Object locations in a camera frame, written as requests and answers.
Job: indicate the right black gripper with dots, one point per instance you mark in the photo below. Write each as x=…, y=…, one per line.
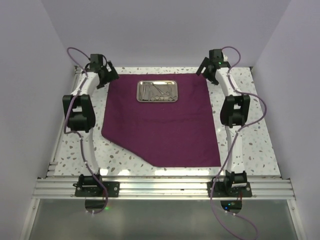
x=205, y=63

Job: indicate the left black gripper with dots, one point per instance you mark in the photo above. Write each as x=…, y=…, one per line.
x=110, y=77

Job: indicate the purple cloth wrap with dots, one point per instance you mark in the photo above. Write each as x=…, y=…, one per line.
x=178, y=134

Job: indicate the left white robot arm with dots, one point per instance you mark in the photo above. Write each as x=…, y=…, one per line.
x=79, y=114

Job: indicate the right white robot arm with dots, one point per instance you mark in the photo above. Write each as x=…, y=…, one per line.
x=233, y=115

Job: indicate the steel tweezers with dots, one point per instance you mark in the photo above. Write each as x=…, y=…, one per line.
x=144, y=92

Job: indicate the steel instrument tray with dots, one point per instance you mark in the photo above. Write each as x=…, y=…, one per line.
x=138, y=92

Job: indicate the steel forceps with rings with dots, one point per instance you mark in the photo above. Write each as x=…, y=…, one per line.
x=164, y=92

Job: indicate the steel scissors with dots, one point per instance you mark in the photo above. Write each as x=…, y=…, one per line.
x=151, y=95

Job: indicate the aluminium left side rail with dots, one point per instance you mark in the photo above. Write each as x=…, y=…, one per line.
x=52, y=161

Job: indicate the aluminium rail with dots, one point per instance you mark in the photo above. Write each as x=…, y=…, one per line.
x=164, y=188
x=52, y=161

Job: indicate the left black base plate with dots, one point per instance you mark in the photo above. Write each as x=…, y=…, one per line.
x=112, y=187

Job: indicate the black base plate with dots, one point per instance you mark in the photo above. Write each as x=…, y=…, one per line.
x=222, y=191
x=112, y=187

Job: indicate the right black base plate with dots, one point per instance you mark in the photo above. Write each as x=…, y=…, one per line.
x=222, y=191

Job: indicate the aluminium front rail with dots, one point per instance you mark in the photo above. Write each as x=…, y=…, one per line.
x=164, y=188

